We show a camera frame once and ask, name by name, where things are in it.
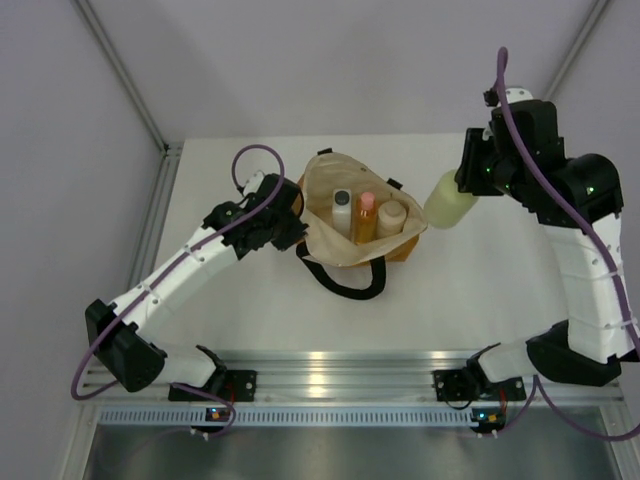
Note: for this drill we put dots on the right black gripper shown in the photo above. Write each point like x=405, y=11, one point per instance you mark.
x=468, y=176

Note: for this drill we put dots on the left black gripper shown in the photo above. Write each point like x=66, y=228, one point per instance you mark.
x=297, y=233

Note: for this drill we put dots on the green pump bottle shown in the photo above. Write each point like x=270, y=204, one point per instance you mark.
x=446, y=205

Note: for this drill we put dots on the white bottle black cap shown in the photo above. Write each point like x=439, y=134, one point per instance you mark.
x=342, y=211

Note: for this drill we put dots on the tan canvas tote bag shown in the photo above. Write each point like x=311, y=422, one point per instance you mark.
x=324, y=247

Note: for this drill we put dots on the orange bottle pink cap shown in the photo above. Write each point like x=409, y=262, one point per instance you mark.
x=365, y=220

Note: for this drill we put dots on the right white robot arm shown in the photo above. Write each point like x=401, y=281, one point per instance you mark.
x=578, y=202

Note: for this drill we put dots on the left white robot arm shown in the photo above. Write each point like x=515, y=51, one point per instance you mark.
x=124, y=333

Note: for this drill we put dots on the beige round bottle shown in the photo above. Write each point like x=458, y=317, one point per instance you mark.
x=391, y=219

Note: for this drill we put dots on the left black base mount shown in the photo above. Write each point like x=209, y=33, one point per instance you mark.
x=230, y=385

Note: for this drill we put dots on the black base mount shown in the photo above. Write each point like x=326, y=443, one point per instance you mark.
x=455, y=385
x=230, y=385

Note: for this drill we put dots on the grey slotted cable duct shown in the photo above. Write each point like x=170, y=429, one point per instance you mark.
x=203, y=416

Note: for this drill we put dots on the right aluminium frame post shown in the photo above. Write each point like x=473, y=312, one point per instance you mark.
x=558, y=64

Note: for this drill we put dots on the aluminium frame post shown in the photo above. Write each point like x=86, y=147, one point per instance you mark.
x=558, y=64
x=100, y=35

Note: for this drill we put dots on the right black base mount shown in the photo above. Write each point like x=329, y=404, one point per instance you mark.
x=455, y=385

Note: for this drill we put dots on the aluminium mounting rail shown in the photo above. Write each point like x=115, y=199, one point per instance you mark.
x=344, y=377

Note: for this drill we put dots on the left aluminium frame post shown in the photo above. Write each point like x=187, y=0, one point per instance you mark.
x=100, y=35

